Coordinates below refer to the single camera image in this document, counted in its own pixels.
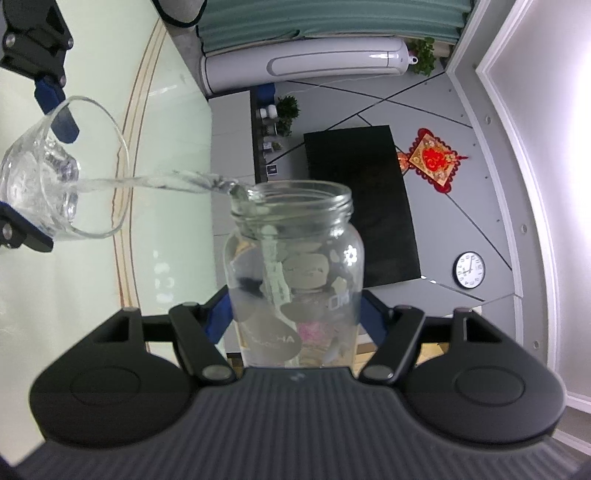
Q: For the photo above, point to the white cushion with dark trim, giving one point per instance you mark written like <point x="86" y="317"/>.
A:
<point x="180" y="10"/>

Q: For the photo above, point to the white jar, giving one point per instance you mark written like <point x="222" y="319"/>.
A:
<point x="268" y="112"/>

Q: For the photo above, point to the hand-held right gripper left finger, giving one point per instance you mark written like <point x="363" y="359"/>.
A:
<point x="216" y="321"/>

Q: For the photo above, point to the round wall clock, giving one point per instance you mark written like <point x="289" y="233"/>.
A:
<point x="469" y="270"/>

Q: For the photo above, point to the green curtain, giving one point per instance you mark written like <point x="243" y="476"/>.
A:
<point x="332" y="18"/>

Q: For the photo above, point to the blue box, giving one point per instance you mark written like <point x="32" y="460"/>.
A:
<point x="267" y="94"/>

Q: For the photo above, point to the small picture frame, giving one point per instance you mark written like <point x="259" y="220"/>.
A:
<point x="272" y="169"/>

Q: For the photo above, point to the white standing air conditioner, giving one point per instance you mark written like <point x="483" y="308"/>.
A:
<point x="304" y="62"/>

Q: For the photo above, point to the clear glass bottle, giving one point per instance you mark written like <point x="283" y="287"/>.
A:
<point x="295" y="272"/>

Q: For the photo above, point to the clear glass cup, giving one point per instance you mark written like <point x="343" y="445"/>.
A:
<point x="55" y="175"/>

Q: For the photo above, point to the grey television cabinet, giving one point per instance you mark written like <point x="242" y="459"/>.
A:
<point x="258" y="147"/>

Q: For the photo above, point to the black television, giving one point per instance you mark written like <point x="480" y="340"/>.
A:
<point x="362" y="207"/>

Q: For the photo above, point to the red knot wall decoration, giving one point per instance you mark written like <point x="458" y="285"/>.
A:
<point x="434" y="159"/>

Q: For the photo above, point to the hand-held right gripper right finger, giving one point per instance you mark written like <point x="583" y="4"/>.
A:
<point x="372" y="318"/>

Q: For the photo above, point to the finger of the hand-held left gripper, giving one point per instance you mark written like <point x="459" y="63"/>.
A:
<point x="51" y="94"/>
<point x="23" y="230"/>

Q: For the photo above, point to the green potted plant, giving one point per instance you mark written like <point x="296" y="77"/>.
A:
<point x="287" y="113"/>
<point x="424" y="55"/>

